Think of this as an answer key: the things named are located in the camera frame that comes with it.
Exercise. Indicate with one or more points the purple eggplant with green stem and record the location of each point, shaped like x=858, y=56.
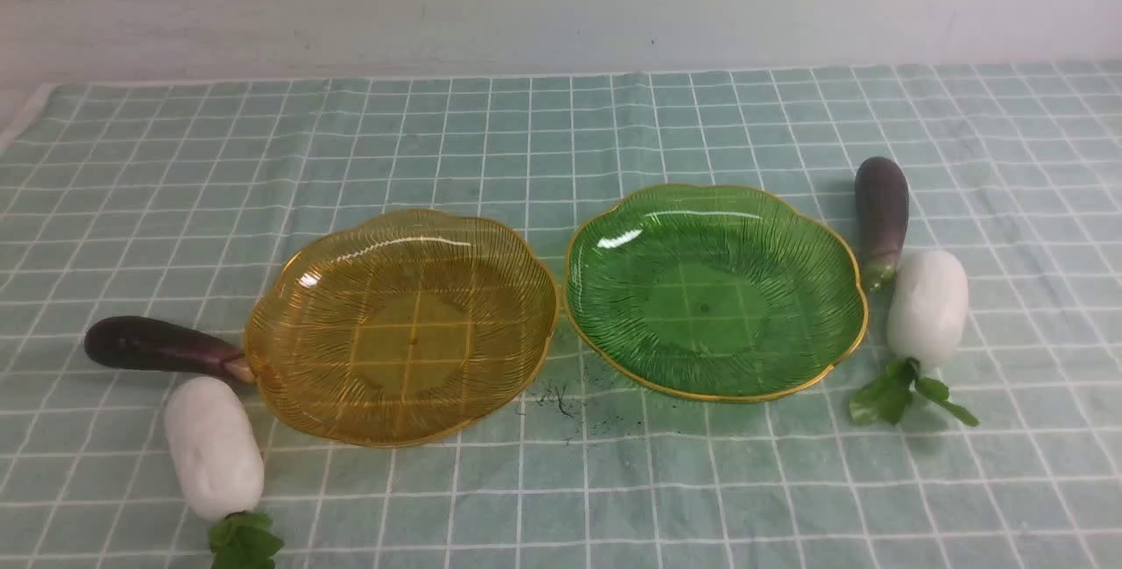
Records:
x=882, y=210

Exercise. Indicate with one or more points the white radish with leafy top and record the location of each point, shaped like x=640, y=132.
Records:
x=925, y=323

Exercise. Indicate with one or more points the white radish with green leaves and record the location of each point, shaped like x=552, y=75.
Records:
x=221, y=472

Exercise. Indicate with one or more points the purple eggplant with brown stem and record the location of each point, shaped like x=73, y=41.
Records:
x=144, y=344

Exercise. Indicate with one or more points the green ribbed plastic plate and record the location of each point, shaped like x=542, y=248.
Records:
x=715, y=293

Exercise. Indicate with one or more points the amber ribbed plastic plate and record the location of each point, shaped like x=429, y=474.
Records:
x=403, y=330

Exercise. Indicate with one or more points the green checkered tablecloth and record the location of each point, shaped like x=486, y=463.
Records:
x=181, y=202

